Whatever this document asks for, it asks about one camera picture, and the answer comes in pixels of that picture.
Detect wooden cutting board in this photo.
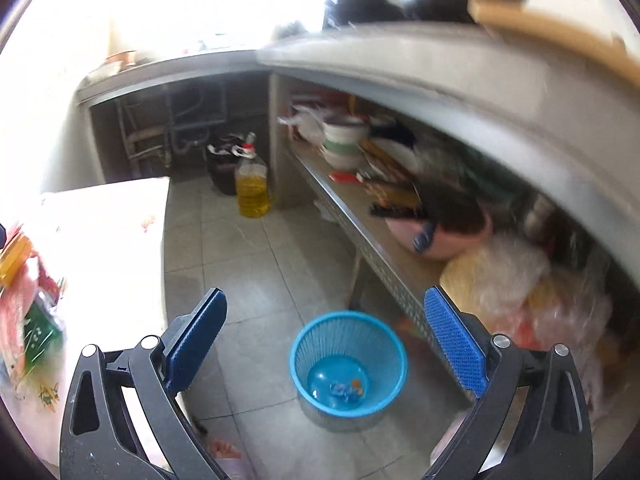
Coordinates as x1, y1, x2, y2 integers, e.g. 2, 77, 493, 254
468, 0, 639, 87

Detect copper bowl on counter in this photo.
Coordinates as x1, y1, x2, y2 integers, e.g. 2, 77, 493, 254
105, 50, 137, 67

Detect white plastic bag on shelf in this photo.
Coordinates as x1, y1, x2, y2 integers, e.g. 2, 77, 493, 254
278, 108, 326, 146

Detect yellow plastic bag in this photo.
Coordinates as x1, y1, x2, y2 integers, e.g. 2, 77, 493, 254
439, 234, 550, 333

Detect pink patterned tablecloth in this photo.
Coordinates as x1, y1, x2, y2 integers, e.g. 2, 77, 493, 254
1, 178, 169, 467

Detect stacked white green bowls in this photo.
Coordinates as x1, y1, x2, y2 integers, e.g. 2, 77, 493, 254
321, 114, 370, 171

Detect black bucket under counter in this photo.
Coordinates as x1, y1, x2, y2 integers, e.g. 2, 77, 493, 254
205, 133, 244, 196

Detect yellow cooking oil jug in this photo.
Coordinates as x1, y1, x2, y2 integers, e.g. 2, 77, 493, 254
232, 132, 270, 219

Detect pink plastic basin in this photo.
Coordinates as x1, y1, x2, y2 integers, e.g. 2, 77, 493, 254
385, 206, 492, 261

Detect blue plastic waste basket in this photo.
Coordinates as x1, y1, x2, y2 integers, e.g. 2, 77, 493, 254
288, 310, 409, 432

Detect orange white medicine box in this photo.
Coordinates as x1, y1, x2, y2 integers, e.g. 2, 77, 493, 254
0, 232, 32, 287

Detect red contents plastic bag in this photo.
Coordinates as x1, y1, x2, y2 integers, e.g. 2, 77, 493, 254
489, 274, 612, 354

